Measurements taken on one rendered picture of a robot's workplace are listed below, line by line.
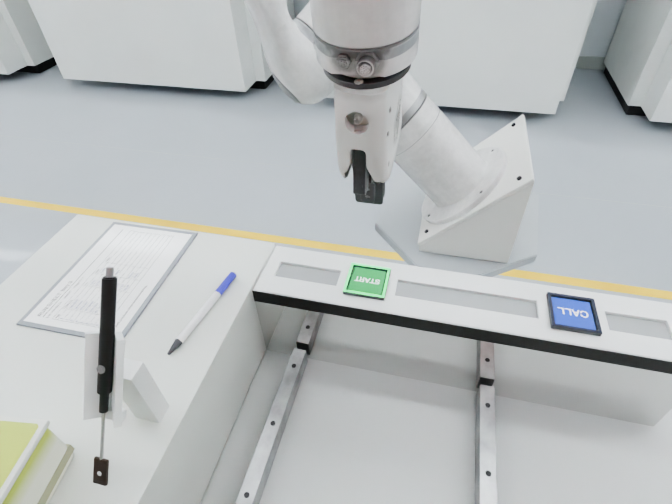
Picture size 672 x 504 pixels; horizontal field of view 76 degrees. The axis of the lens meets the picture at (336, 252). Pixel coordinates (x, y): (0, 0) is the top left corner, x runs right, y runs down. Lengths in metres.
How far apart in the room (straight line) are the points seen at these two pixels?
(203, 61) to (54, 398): 3.22
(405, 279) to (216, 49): 3.09
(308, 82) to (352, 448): 0.54
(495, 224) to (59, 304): 0.68
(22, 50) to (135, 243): 4.34
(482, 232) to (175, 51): 3.18
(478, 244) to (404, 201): 0.22
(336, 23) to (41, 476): 0.45
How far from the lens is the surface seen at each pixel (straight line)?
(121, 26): 3.91
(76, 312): 0.66
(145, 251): 0.70
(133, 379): 0.45
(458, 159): 0.80
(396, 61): 0.36
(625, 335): 0.63
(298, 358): 0.66
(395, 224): 0.91
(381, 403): 0.65
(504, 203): 0.78
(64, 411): 0.57
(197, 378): 0.53
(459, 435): 0.64
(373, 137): 0.38
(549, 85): 3.23
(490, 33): 3.09
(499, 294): 0.61
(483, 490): 0.59
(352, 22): 0.34
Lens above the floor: 1.39
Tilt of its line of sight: 43 degrees down
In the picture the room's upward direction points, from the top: 2 degrees counter-clockwise
